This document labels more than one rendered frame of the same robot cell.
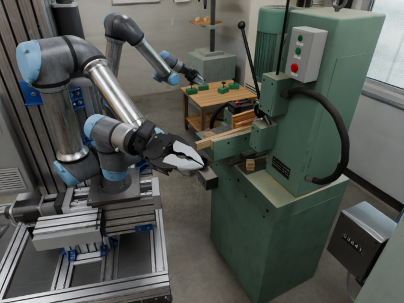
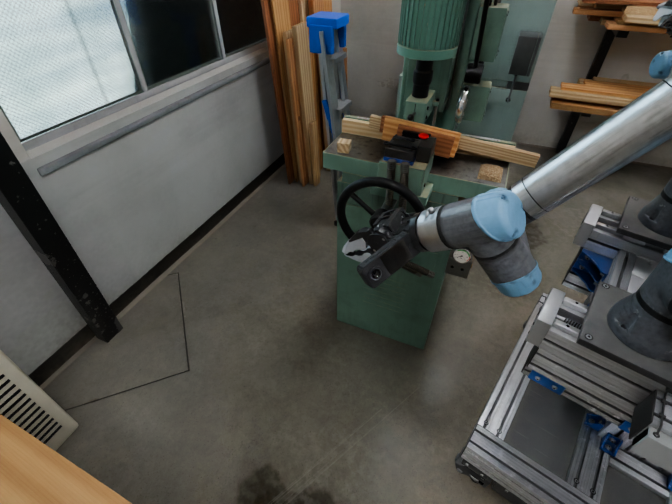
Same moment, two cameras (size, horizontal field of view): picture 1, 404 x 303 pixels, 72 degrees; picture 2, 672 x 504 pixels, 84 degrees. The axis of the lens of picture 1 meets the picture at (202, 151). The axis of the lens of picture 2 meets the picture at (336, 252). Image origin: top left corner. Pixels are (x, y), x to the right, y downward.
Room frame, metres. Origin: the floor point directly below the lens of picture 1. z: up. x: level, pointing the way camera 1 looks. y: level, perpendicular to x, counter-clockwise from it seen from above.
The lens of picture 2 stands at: (2.32, 0.43, 1.49)
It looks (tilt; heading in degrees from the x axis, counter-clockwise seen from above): 42 degrees down; 230
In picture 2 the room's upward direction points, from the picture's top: straight up
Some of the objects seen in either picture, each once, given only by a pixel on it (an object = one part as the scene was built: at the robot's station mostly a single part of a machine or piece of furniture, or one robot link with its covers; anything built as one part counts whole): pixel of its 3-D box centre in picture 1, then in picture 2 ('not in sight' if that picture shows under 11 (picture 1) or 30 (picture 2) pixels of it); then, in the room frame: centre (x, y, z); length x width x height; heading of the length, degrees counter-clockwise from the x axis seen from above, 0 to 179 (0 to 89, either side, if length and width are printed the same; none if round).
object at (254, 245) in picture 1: (264, 218); (402, 243); (1.21, -0.38, 0.36); 0.58 x 0.45 x 0.71; 26
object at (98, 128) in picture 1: (107, 131); not in sight; (0.67, 0.26, 1.27); 0.11 x 0.08 x 0.09; 59
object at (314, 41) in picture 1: (304, 54); not in sight; (0.97, -0.35, 1.40); 0.10 x 0.06 x 0.16; 26
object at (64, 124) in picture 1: (64, 119); not in sight; (0.89, 0.49, 1.19); 0.15 x 0.12 x 0.55; 136
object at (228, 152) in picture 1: (247, 130); (410, 169); (1.40, -0.26, 0.87); 0.61 x 0.30 x 0.06; 116
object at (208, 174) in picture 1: (207, 178); (461, 257); (1.33, -0.03, 0.58); 0.12 x 0.08 x 0.08; 26
